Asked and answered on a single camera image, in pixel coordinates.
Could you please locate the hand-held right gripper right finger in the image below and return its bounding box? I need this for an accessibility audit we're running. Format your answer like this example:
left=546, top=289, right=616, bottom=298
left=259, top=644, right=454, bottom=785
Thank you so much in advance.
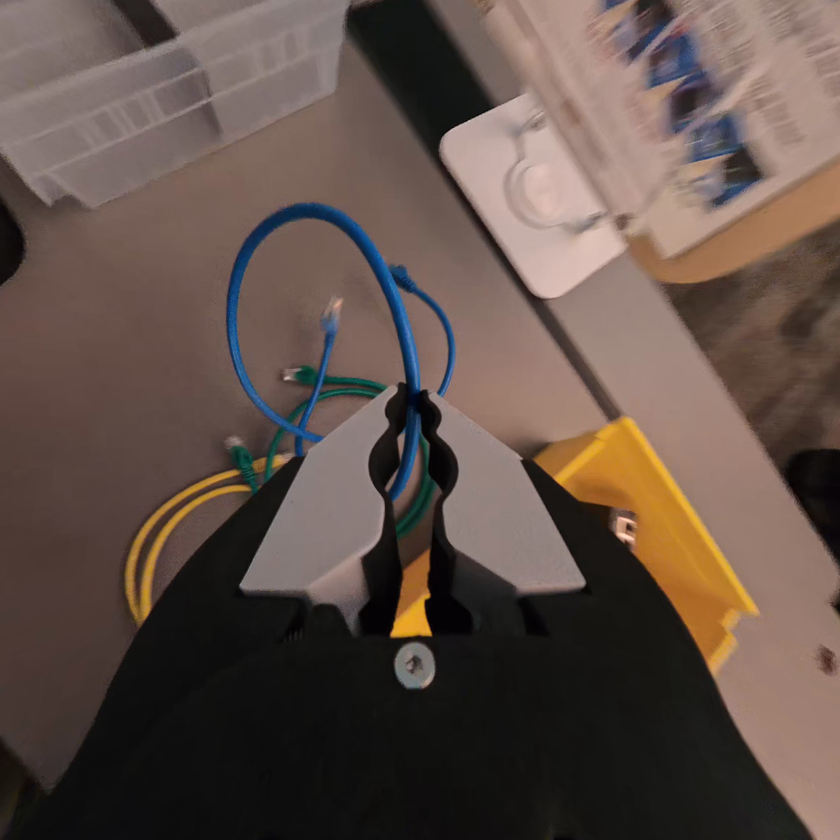
left=420, top=390, right=587, bottom=637

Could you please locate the clear plastic bin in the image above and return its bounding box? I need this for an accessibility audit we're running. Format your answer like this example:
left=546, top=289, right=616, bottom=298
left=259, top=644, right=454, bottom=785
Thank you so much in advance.
left=0, top=0, right=352, bottom=210

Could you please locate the dark desk mat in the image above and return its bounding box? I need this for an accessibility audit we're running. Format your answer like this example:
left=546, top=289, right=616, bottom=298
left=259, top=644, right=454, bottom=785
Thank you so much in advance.
left=346, top=0, right=519, bottom=132

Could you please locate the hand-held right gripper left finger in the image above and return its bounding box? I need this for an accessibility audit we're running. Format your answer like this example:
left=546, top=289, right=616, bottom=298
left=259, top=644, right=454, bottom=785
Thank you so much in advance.
left=239, top=385, right=403, bottom=637

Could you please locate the green ethernet cable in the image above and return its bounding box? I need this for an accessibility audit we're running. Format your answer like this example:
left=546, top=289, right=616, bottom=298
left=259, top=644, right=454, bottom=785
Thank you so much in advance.
left=225, top=366, right=435, bottom=538

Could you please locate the printed instruction sheet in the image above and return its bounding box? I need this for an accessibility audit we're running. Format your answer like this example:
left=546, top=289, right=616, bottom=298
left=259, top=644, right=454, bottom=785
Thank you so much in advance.
left=486, top=0, right=840, bottom=257

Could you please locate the blue ethernet cable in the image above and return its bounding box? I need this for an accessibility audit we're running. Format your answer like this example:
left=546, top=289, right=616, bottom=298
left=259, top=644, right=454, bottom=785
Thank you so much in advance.
left=226, top=202, right=457, bottom=503

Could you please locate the tan backing board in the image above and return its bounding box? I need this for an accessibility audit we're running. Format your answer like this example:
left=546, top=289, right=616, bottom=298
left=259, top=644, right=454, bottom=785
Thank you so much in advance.
left=626, top=164, right=840, bottom=284

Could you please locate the yellow ethernet cable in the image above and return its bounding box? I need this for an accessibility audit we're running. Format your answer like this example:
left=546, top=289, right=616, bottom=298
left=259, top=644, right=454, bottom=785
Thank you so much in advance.
left=125, top=456, right=293, bottom=624

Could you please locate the yellow plastic bin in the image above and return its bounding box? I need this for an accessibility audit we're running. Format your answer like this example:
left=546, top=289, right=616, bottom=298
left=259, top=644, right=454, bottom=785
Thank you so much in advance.
left=390, top=416, right=761, bottom=677

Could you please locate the black wrist rest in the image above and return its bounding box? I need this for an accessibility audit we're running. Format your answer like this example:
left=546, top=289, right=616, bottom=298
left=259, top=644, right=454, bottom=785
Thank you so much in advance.
left=0, top=200, right=27, bottom=284

